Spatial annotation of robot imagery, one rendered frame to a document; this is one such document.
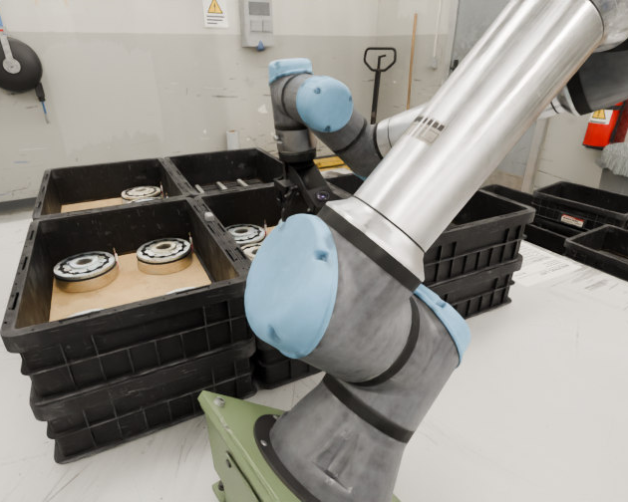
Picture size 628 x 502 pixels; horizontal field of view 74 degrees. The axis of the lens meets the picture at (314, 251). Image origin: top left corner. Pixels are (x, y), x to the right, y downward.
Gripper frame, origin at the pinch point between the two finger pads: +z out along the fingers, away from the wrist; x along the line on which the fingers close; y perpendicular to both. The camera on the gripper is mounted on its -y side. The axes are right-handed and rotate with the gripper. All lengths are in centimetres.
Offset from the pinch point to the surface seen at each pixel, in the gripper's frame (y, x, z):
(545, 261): -9, -65, 20
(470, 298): -19.1, -26.1, 10.9
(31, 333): -19.6, 44.5, -11.7
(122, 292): 3.0, 35.9, -0.9
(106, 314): -19.5, 36.7, -11.1
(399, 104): 306, -257, 41
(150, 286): 2.9, 31.2, -0.6
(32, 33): 332, 58, -49
